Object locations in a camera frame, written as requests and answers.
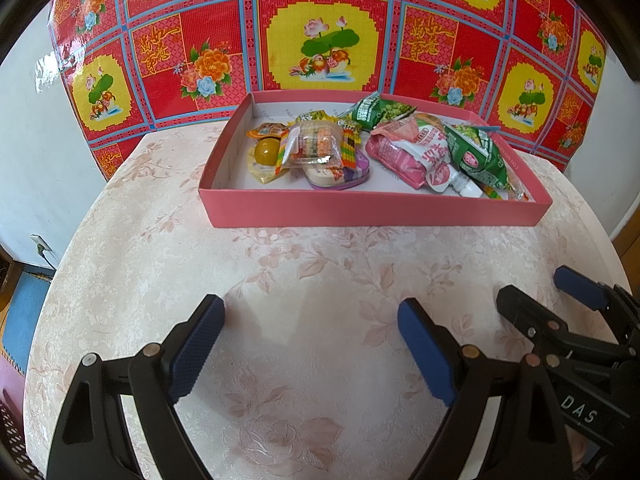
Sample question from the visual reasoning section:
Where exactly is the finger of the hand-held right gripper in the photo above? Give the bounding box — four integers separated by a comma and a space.
553, 265, 640, 346
496, 284, 626, 361

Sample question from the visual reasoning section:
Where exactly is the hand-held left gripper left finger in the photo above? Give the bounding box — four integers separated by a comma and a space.
47, 294, 226, 480

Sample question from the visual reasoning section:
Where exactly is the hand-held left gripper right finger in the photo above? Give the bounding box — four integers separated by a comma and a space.
397, 297, 573, 480

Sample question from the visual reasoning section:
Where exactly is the clear packet rainbow edge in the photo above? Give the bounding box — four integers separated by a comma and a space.
280, 119, 363, 171
480, 180, 536, 204

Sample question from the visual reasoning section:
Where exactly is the large green snack packet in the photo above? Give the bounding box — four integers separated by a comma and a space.
444, 124, 523, 196

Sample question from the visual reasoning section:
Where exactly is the pink cardboard box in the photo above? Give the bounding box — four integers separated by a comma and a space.
199, 91, 553, 228

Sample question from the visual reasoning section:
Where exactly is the pink white jelly pouch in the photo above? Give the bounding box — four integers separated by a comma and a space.
365, 114, 483, 197

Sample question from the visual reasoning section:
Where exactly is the purple snack packet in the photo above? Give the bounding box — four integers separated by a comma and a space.
300, 152, 372, 192

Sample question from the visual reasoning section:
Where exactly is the clear cup with olive fruit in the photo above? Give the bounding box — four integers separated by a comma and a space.
249, 136, 293, 185

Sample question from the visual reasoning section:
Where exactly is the orange lid jelly cup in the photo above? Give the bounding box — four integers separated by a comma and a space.
246, 121, 292, 141

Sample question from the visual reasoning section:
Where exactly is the small green snack packet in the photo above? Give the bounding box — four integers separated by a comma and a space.
347, 91, 418, 133

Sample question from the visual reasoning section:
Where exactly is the yellow candy packet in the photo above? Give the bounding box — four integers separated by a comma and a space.
295, 110, 342, 125

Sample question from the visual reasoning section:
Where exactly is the blue floor mat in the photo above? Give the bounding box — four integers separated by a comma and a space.
7, 272, 55, 361

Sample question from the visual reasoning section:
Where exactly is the dark perforated basket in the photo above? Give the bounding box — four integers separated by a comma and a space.
0, 387, 43, 480

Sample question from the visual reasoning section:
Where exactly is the red floral printed wall sheet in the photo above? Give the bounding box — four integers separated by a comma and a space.
47, 0, 608, 181

